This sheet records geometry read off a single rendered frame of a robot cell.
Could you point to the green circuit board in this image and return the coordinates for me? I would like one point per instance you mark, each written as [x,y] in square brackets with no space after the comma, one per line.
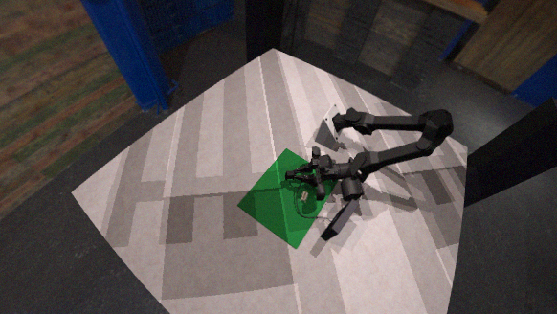
[272,201]

